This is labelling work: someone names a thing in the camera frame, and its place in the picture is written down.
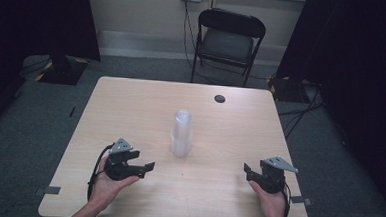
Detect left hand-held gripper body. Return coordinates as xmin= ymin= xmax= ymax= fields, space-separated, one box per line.
xmin=103 ymin=137 xmax=142 ymax=183

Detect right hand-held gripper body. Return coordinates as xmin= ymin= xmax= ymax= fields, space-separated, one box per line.
xmin=254 ymin=154 xmax=301 ymax=196

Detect stack of clear plastic cups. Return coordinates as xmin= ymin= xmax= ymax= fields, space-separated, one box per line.
xmin=168 ymin=107 xmax=195 ymax=159

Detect person's left hand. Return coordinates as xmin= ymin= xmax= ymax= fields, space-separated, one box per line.
xmin=87 ymin=154 xmax=141 ymax=215

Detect person's right hand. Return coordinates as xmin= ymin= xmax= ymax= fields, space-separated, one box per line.
xmin=246 ymin=180 xmax=290 ymax=217

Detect grey tape strip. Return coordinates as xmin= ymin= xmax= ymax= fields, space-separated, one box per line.
xmin=290 ymin=195 xmax=314 ymax=207
xmin=35 ymin=184 xmax=62 ymax=198

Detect black stand base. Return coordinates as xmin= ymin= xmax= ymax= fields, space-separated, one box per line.
xmin=34 ymin=52 xmax=91 ymax=87
xmin=266 ymin=72 xmax=314 ymax=105

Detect black folding chair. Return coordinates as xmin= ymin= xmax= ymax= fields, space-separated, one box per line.
xmin=189 ymin=6 xmax=268 ymax=89

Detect black curtain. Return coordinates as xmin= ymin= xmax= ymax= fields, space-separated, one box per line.
xmin=0 ymin=0 xmax=105 ymax=142
xmin=268 ymin=0 xmax=386 ymax=217

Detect left hand-held gripper black cable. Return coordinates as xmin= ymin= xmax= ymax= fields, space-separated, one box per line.
xmin=86 ymin=142 xmax=115 ymax=202

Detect hand-held gripper black cable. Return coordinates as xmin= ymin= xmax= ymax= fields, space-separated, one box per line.
xmin=86 ymin=142 xmax=115 ymax=202
xmin=279 ymin=181 xmax=293 ymax=217

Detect right hand-held gripper black cable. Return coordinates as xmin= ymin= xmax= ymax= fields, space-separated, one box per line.
xmin=279 ymin=181 xmax=293 ymax=217

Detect black floor cables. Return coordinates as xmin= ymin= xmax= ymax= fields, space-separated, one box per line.
xmin=275 ymin=77 xmax=328 ymax=143

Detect black power cable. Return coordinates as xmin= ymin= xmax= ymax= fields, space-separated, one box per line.
xmin=180 ymin=0 xmax=202 ymax=71

